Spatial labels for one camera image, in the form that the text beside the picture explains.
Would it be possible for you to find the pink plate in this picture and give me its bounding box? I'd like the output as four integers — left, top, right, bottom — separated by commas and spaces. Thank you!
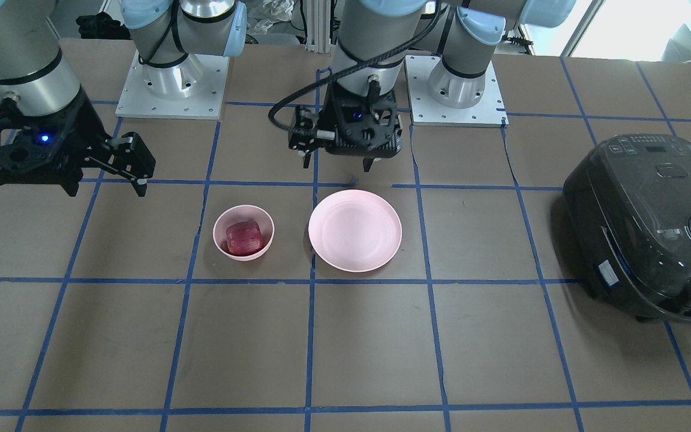
308, 190, 402, 273

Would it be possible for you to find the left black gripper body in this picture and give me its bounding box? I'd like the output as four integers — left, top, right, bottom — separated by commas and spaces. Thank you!
289, 84, 402, 160

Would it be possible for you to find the aluminium frame post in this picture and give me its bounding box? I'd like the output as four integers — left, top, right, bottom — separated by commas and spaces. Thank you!
301, 0, 332, 55

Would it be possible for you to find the red apple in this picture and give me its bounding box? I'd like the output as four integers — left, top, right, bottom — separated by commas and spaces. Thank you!
226, 220, 265, 256

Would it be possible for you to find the black rice cooker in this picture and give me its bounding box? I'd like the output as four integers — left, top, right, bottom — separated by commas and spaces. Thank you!
563, 133, 691, 325

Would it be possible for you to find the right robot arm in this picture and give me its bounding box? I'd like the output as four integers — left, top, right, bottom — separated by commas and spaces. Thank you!
0, 1, 247, 197

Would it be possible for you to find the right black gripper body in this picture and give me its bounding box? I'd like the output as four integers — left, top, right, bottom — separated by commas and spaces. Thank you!
0, 90, 112, 187

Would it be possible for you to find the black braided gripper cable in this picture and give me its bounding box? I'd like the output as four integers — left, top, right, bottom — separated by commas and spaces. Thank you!
268, 6, 442, 136

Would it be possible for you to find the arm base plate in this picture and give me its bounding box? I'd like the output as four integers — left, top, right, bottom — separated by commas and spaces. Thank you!
115, 54, 230, 120
405, 55, 509, 128

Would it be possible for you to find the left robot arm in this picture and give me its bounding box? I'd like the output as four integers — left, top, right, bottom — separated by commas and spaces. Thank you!
268, 1, 575, 172

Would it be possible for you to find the pink bowl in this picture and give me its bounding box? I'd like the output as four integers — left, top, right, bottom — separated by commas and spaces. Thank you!
213, 205, 276, 262

